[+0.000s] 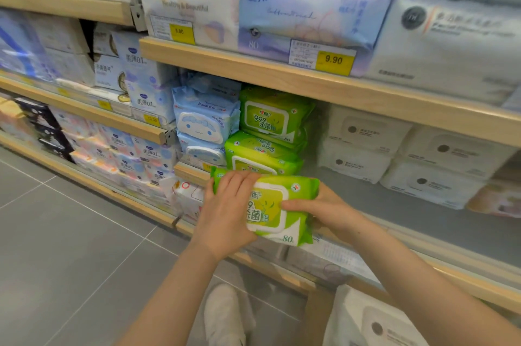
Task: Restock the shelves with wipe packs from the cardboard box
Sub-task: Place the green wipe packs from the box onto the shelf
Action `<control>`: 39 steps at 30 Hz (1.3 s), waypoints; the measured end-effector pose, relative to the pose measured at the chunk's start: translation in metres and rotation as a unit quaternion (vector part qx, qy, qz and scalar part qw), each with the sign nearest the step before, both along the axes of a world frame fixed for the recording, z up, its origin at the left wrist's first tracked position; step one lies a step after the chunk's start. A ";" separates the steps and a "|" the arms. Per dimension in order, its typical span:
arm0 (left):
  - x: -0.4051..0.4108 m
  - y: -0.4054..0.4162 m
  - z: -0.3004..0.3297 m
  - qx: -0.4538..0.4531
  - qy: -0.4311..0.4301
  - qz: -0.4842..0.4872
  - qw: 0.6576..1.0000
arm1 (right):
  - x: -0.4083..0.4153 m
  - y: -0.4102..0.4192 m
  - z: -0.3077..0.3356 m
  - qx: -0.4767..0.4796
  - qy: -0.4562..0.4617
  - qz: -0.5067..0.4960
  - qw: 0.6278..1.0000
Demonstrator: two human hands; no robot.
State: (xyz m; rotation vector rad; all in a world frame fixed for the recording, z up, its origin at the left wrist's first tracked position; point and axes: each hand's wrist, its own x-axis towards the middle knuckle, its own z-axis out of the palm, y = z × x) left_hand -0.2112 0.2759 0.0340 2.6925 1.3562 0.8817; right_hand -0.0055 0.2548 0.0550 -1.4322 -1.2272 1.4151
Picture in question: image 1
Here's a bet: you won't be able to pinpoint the person's right hand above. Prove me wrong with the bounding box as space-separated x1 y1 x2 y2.
281 182 367 247

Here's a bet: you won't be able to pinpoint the person's left hand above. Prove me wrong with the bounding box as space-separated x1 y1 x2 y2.
190 170 263 263

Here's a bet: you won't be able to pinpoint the white wet wipes packet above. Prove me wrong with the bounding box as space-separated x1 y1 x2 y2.
401 126 518 179
317 140 393 184
325 104 412 154
379 158 487 210
323 284 428 346

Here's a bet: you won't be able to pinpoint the brown cardboard box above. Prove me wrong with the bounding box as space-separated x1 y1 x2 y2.
299 276 391 346

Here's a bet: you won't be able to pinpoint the wooden store shelving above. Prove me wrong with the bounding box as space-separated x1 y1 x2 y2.
138 36 521 316

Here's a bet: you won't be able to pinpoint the orange baby wipes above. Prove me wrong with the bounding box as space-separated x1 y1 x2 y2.
466 180 521 218

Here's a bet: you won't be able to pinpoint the person's right forearm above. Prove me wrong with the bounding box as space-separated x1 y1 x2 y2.
348 219 521 346

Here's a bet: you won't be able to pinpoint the person's left forearm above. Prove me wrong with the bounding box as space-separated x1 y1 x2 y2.
116 240 224 346

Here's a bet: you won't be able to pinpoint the neighbouring wooden shelf unit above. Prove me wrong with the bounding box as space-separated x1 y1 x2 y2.
0 0 180 233

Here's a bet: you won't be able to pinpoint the clear pack with red print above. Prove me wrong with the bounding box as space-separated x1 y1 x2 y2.
161 177 206 223

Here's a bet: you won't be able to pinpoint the white pack with blue print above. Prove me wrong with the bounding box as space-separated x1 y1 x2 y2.
244 235 382 287

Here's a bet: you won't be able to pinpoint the stack of small pastel packs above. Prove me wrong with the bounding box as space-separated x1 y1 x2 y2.
48 107 180 214

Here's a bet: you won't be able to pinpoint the stack of blue logo packs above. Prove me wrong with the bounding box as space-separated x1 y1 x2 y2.
112 30 180 127

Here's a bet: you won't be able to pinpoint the lilac blue tissue pack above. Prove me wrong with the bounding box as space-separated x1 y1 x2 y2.
237 0 395 77

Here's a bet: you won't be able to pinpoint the stack of white towel packs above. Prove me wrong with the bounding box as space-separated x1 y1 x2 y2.
364 0 521 113

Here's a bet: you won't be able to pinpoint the stack of dark packets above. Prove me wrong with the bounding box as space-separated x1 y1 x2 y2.
0 95 75 163

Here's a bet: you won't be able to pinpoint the pale floral tissue pack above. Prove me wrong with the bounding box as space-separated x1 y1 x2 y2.
135 0 241 51

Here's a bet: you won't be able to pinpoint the stack of blue white packs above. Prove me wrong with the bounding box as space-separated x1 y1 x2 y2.
0 7 97 88

